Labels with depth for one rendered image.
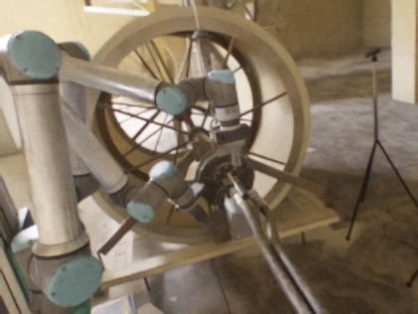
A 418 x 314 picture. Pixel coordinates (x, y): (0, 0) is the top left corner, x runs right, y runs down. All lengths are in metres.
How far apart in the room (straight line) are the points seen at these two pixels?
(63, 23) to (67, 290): 11.93
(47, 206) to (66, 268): 0.18
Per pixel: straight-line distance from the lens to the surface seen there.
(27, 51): 1.00
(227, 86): 1.25
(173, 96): 1.17
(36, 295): 1.36
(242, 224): 1.48
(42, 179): 1.04
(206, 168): 1.64
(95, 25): 12.66
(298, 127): 2.67
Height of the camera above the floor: 1.59
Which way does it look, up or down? 20 degrees down
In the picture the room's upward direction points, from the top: 11 degrees counter-clockwise
